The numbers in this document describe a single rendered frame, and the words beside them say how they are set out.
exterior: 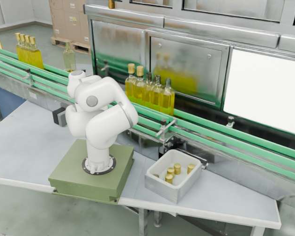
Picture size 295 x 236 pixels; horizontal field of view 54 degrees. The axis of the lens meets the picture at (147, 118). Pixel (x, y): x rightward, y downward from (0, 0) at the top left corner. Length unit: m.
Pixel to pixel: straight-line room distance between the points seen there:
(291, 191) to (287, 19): 0.69
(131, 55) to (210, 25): 0.56
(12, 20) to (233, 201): 6.94
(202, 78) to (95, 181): 0.71
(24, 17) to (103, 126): 7.04
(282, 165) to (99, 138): 0.78
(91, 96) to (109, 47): 0.94
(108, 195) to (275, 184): 0.70
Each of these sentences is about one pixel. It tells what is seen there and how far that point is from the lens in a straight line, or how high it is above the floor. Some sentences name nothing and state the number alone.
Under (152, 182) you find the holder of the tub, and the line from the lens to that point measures 1.29.
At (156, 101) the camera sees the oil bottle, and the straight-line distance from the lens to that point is 1.47.
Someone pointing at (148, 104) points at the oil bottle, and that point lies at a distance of 1.51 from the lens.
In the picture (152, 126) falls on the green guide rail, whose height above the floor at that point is 0.94.
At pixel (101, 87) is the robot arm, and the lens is 0.93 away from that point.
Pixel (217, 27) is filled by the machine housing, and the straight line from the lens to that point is 1.37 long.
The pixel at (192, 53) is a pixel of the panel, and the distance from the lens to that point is 1.45.
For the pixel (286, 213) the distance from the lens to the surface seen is 1.73.
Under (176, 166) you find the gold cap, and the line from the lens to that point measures 1.37.
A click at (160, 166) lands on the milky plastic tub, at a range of 1.37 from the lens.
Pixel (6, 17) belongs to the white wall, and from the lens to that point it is 7.60.
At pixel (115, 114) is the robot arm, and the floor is 1.26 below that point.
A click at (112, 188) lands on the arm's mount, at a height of 0.84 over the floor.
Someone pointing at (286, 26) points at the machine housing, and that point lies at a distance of 1.30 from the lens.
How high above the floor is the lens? 1.70
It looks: 31 degrees down
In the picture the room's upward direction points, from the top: straight up
